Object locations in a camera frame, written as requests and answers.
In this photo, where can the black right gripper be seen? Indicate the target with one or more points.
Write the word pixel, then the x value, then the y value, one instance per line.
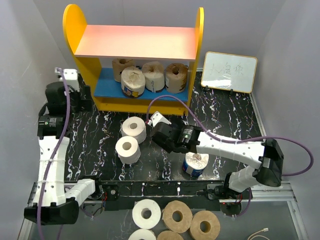
pixel 165 146

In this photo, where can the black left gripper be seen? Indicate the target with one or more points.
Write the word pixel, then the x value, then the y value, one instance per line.
pixel 83 104

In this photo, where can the cream roll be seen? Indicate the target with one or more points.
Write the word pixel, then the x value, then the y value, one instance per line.
pixel 133 82
pixel 154 76

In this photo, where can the cream roll front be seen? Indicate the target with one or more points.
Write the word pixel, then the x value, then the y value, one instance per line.
pixel 154 76

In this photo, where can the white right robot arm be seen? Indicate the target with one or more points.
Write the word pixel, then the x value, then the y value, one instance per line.
pixel 263 160

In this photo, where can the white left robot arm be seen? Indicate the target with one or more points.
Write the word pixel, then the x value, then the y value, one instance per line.
pixel 52 204

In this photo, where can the yellow shelf with coloured boards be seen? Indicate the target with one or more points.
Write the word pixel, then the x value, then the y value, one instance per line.
pixel 88 44

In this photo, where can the blue wrapped white roll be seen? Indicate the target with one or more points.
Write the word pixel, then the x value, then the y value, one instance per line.
pixel 195 163

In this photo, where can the white spare roll foreground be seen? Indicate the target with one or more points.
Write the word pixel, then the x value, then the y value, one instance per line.
pixel 146 214

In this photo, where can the brown spare roll middle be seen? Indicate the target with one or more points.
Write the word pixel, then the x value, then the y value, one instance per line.
pixel 177 216

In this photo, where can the brown spare roll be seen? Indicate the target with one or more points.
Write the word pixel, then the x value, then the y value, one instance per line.
pixel 204 226
pixel 177 216
pixel 169 235

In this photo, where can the brown spare roll right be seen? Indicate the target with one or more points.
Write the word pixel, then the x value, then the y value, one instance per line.
pixel 204 226

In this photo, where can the brown spare roll bottom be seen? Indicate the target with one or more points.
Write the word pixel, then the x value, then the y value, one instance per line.
pixel 169 235

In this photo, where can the white spare roll bottom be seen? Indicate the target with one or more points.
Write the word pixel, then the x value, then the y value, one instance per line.
pixel 142 234

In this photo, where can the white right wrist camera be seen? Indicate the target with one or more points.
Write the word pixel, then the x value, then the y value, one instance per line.
pixel 156 118

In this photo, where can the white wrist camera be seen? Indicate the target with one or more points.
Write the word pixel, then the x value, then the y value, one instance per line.
pixel 71 77
pixel 156 118

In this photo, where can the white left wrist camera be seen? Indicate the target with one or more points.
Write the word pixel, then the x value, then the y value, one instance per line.
pixel 71 77

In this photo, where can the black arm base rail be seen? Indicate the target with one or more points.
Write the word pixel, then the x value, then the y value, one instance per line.
pixel 197 194

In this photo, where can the small whiteboard yellow frame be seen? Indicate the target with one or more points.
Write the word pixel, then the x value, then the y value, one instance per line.
pixel 229 72

